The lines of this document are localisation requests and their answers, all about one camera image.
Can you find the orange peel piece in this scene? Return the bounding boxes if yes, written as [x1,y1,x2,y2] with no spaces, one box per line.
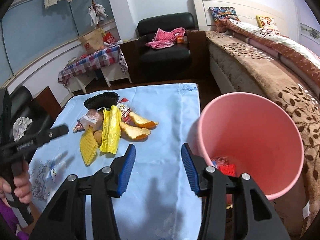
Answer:
[120,122,151,140]
[129,112,158,129]

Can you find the red foam fruit net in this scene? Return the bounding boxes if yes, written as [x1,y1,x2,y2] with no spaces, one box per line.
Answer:
[217,164,236,177]

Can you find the red white snack packet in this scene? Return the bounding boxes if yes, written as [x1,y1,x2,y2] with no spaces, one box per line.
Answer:
[117,98,131,124]

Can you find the pink white bag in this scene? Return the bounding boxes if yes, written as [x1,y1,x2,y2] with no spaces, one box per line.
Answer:
[73,109,103,133]

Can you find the black foam fruit net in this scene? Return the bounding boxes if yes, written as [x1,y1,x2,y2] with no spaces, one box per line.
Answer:
[84,92,119,110]

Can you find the snack wrapper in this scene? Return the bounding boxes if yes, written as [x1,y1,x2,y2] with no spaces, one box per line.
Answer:
[211,157,229,167]

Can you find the yellow foam fruit net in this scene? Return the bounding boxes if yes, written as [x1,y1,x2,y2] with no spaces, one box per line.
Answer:
[80,126,98,166]

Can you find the pink plastic trash bucket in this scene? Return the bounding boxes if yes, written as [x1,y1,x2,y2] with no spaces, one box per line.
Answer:
[197,92,304,200]

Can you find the person's left hand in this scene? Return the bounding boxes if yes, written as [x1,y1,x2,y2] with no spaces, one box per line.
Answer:
[0,160,32,207]

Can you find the white rag on armchair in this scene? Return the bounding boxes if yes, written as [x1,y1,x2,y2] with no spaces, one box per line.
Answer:
[12,117,32,142]

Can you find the light blue tablecloth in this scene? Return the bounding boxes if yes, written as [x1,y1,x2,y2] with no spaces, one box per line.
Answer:
[29,83,202,239]

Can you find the black leather armchair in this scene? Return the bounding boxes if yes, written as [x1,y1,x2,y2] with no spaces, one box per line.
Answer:
[120,12,203,84]

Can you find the plaid tablecloth side table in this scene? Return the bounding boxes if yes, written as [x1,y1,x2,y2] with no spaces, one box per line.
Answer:
[58,45,131,93]

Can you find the bed with brown blanket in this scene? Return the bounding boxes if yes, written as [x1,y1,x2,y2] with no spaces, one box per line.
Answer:
[202,29,319,235]

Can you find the brown paper bag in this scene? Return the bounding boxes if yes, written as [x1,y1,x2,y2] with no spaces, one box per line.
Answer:
[79,28,104,54]

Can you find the red gift bag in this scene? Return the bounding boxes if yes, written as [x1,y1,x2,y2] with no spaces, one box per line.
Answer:
[103,32,117,45]

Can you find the pink clothes on armchair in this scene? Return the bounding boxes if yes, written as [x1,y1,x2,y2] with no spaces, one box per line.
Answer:
[145,27,186,49]

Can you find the orange box on armchair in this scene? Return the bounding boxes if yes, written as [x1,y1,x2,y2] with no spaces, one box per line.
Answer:
[176,36,188,44]

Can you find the hanging white cloth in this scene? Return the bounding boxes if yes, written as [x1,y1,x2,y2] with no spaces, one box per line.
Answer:
[88,4,108,26]

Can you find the colourful cartoon pillow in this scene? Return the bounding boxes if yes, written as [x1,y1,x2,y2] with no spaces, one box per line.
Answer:
[208,7,240,33]

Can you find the floral quilt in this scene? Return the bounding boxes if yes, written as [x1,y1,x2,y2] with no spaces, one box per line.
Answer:
[218,18,319,96]

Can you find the yellow floral pillow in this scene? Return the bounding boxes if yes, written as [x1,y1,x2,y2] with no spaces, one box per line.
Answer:
[255,16,280,34]

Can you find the white bed headboard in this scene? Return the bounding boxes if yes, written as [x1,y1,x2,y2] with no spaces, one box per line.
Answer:
[193,0,289,36]

